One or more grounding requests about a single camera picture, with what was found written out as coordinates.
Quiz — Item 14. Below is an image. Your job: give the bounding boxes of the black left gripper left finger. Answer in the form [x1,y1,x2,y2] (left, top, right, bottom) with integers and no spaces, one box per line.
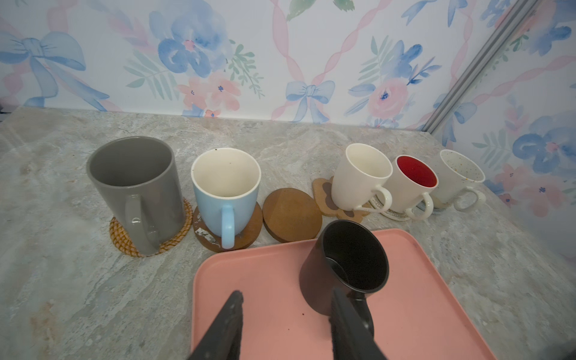
[187,290,244,360]

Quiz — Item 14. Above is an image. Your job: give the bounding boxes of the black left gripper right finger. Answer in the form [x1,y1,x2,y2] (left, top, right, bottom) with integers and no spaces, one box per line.
[329,288,386,360]

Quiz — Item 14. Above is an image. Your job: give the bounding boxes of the black ceramic mug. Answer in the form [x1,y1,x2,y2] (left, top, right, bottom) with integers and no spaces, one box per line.
[299,220,389,334]

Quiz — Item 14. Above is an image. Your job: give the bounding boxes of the brown wooden coaster white streak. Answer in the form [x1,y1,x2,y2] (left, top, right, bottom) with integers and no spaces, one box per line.
[192,203,263,253]

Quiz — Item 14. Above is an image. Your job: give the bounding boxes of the multicolour stitched round coaster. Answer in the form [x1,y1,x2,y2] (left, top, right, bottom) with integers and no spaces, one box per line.
[369,196,422,222]

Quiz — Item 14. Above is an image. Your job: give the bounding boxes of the plain brown wooden coaster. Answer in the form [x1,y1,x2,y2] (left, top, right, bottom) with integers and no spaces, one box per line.
[262,187,323,243]

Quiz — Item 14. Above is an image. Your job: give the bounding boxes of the woven rattan round coaster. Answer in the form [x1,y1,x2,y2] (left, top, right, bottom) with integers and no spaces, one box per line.
[109,198,194,258]

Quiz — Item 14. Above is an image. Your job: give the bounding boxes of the cork paw print coaster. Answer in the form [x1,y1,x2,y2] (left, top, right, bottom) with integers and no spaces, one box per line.
[312,177,369,224]

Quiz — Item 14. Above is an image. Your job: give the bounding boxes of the cream mug blue handle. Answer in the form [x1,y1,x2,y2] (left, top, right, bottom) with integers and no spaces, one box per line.
[190,148,262,250]

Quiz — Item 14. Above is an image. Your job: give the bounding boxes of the white mug red interior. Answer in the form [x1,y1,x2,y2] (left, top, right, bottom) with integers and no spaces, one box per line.
[384,154,439,221]

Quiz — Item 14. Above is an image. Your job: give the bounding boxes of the cream ceramic mug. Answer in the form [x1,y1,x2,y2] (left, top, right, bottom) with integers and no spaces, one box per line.
[331,143,393,213]

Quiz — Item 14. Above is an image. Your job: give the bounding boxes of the grey ceramic mug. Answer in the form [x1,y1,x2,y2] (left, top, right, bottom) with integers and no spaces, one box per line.
[86,136,186,256]

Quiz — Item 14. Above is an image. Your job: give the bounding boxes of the white speckled mug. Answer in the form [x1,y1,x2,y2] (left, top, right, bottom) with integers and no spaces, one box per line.
[430,149,486,213]

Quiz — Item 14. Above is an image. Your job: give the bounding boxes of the pink rectangular tray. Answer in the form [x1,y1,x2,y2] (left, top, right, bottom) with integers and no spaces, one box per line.
[191,229,493,359]

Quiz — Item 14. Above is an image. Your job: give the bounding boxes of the aluminium right corner post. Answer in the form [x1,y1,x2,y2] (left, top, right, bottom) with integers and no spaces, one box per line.
[415,0,540,133]

